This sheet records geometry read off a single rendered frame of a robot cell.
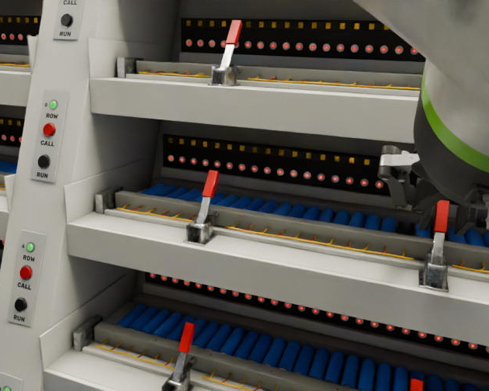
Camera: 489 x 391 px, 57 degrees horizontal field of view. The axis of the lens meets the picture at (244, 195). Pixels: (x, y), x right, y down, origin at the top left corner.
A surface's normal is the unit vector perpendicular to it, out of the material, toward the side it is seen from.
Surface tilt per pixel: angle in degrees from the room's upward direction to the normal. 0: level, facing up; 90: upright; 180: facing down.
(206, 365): 109
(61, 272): 90
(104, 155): 90
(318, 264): 19
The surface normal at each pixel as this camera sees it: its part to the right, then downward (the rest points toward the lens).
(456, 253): -0.34, 0.25
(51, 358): 0.94, 0.14
